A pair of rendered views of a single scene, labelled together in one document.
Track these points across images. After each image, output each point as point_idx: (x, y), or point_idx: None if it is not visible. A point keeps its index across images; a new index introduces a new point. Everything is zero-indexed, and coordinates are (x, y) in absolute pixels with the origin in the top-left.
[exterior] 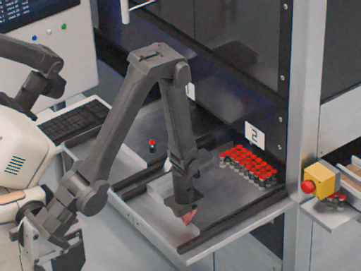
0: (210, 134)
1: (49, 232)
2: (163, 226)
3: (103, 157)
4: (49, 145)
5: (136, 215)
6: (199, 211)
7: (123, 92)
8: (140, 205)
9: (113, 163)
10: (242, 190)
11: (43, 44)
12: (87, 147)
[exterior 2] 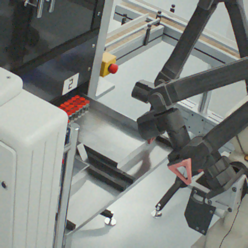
0: None
1: None
2: (151, 158)
3: None
4: None
5: (145, 175)
6: (126, 140)
7: (245, 17)
8: (133, 172)
9: (84, 195)
10: (92, 120)
11: (158, 87)
12: (67, 215)
